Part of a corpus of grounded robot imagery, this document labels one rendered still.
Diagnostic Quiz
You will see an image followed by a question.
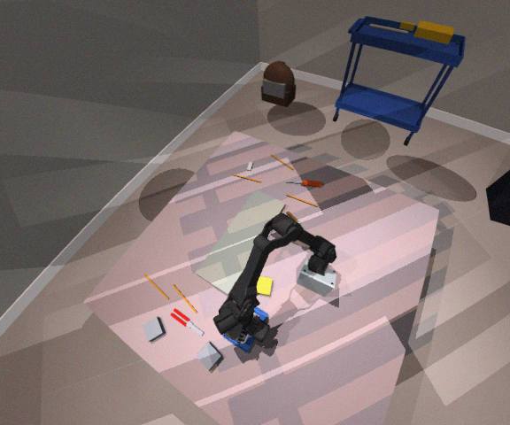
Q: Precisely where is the yellow block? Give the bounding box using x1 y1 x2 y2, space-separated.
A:
257 276 273 297

